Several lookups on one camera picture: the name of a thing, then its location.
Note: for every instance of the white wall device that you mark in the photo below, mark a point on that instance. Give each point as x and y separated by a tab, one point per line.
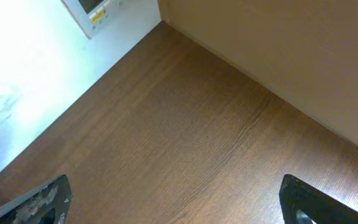
92	15

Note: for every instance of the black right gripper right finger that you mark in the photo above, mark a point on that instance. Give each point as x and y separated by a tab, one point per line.
302	203

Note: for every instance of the brown right side panel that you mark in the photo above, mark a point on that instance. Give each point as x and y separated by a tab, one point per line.
304	51

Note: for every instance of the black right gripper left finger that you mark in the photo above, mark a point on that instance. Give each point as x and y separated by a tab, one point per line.
48	203

